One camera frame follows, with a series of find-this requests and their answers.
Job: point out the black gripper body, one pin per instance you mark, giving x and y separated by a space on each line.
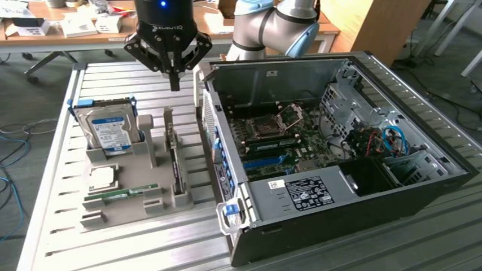
166 19

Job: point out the graphics card with black shroud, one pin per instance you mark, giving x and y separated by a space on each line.
175 163

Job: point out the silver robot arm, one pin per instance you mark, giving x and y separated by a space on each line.
259 28

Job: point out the white paper stack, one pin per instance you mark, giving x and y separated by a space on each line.
220 25

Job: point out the wooden office desk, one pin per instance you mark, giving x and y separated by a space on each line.
75 41
204 8

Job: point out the white carton with label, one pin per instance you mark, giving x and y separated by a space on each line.
108 25

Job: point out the open white box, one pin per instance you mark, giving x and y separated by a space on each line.
76 28

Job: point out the tape roll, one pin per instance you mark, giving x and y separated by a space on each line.
73 3

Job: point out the grey cup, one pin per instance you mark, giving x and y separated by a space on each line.
55 3

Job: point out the hard disk in blue caddy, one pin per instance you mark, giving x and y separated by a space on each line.
108 132

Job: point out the white box with black lid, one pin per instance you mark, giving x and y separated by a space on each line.
33 29

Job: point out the CPU socket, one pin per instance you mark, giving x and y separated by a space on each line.
264 128

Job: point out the metal socket cover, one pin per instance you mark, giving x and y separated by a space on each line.
291 115

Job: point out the printed paper sheets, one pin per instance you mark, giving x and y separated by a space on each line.
15 12

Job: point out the perforated metal disk bay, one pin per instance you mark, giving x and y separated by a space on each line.
340 110

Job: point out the blue expansion slot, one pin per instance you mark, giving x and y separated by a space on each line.
263 163

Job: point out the grey plastic parts rack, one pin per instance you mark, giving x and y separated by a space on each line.
135 175

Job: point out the green motherboard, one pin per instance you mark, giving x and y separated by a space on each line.
316 146

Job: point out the silver CPU chip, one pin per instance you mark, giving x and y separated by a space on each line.
101 179

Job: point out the wooden cabinet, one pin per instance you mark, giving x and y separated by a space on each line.
377 28

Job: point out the green RAM stick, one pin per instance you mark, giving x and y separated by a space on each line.
120 193

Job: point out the grey power supply unit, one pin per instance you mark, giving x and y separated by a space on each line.
271 197

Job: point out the blue latch tab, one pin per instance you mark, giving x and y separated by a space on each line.
230 210

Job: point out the slanted metal disk bay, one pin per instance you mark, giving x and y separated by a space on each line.
422 166

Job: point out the white furniture leg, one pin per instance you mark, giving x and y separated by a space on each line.
473 63

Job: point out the black open PC case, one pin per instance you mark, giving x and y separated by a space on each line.
338 234

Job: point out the white table frame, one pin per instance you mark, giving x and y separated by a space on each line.
455 28

